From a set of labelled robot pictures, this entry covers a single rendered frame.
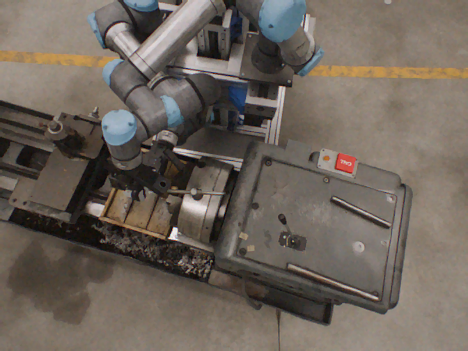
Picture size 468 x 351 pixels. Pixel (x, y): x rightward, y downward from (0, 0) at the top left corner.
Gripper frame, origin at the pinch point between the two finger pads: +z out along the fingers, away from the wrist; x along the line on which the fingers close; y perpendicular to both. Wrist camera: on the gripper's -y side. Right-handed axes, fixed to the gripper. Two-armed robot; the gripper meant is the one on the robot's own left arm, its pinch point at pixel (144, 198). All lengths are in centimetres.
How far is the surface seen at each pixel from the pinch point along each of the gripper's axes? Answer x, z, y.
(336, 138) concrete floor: -141, 96, -83
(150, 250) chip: -8, 73, 9
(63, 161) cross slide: -20, 30, 49
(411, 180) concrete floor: -125, 100, -142
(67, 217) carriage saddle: -1, 40, 39
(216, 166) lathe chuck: -23.2, 5.1, -17.0
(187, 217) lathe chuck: -3.4, 11.4, -13.0
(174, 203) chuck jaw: -10.9, 18.7, -5.0
